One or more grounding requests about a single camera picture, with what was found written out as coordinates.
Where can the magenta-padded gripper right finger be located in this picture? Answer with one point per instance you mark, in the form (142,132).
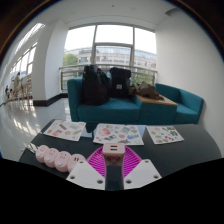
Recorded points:
(141,173)

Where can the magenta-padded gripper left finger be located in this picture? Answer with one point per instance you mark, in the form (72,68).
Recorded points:
(87,175)

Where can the pink charger block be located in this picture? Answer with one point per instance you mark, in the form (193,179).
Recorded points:
(113,151)

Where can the pink power strip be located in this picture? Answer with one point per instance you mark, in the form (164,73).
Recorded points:
(56,160)

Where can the sticker sheet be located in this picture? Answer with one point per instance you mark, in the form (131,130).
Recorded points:
(164,134)
(65,130)
(118,134)

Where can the wood-topped teal side table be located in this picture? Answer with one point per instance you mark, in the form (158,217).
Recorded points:
(156,111)

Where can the teal sofa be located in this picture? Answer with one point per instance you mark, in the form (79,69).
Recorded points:
(110,113)

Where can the brown jacket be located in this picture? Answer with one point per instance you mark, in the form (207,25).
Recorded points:
(146,90)

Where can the teal armchair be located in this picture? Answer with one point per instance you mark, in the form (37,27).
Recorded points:
(190,103)

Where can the large black backpack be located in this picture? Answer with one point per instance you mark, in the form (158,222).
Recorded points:
(95,86)

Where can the black backpack with label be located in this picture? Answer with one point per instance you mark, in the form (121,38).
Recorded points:
(120,83)

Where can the metal window railing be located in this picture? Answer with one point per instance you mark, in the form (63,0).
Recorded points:
(71,67)

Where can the person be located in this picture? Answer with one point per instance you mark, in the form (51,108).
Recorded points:
(17,83)
(7,90)

